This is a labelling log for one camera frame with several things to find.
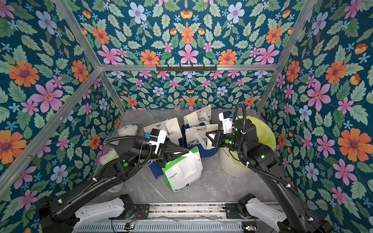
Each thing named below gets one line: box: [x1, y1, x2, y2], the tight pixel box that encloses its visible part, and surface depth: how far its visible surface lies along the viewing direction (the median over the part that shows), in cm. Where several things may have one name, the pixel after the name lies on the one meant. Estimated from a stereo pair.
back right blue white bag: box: [181, 104, 212, 132], surface depth 90 cm
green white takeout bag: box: [161, 146, 204, 194], surface depth 73 cm
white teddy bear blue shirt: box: [99, 124, 139, 166], surface depth 97 cm
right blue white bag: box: [185, 123, 219, 159], surface depth 81 cm
